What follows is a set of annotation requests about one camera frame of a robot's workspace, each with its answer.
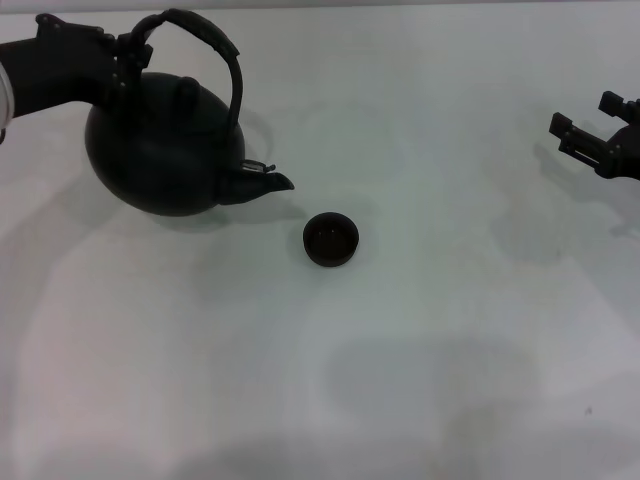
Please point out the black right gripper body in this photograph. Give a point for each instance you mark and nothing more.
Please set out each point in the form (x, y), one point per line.
(625, 155)

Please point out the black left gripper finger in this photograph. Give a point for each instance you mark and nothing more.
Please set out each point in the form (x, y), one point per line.
(142, 56)
(112, 36)

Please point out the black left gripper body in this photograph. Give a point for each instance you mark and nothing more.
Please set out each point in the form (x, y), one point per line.
(50, 70)

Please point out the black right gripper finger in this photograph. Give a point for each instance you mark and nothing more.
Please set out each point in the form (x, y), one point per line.
(611, 104)
(562, 127)

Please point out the small dark brown teacup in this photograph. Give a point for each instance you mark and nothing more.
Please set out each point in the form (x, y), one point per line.
(331, 242)

